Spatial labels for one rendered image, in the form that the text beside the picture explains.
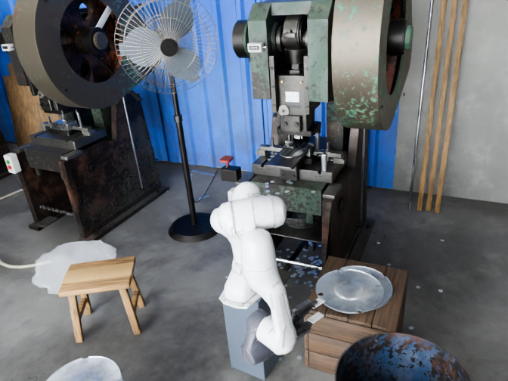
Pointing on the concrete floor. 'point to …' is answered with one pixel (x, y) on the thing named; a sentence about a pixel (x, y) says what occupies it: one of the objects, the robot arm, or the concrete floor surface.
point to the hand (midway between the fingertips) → (317, 309)
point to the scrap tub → (398, 360)
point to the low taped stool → (88, 277)
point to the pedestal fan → (176, 64)
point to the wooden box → (351, 326)
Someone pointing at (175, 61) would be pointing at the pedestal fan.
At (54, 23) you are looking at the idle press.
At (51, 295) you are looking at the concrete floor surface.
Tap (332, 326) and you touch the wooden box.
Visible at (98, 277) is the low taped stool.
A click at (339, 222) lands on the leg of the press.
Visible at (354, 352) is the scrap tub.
